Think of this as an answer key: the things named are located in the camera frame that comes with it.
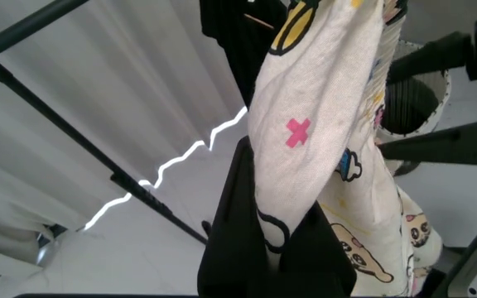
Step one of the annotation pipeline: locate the white laundry basket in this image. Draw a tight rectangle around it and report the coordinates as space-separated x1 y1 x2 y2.
377 40 453 177

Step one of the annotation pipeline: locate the black t-shirt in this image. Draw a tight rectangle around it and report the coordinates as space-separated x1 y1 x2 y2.
199 0 289 108

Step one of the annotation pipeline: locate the pink clothes hanger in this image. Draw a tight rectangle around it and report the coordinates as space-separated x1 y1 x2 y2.
243 12 276 31

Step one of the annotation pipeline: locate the black clothes rack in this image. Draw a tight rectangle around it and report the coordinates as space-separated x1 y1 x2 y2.
0 0 214 246

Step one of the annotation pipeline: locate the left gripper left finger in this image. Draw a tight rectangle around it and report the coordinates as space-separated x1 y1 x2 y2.
196 136 282 297

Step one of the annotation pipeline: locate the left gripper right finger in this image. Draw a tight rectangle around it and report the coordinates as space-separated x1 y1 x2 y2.
279 201 358 297

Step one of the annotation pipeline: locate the cream printed garment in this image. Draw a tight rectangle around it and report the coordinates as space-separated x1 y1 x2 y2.
246 0 445 297

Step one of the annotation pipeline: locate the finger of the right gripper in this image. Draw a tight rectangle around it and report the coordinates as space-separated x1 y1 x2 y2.
386 31 472 84
378 118 477 166

